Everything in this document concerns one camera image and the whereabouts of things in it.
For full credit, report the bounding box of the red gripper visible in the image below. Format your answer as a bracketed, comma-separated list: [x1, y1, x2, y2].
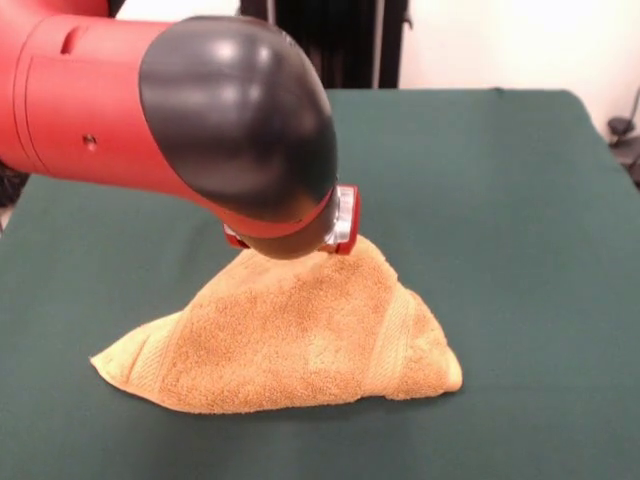
[222, 183, 363, 257]

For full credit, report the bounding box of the tan towel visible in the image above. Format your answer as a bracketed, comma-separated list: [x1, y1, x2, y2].
[88, 233, 464, 416]

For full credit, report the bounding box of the dark green table cloth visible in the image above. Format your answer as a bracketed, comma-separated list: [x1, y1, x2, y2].
[0, 87, 640, 480]

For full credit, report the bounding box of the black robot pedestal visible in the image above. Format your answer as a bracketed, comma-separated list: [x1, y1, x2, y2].
[238, 0, 414, 91]

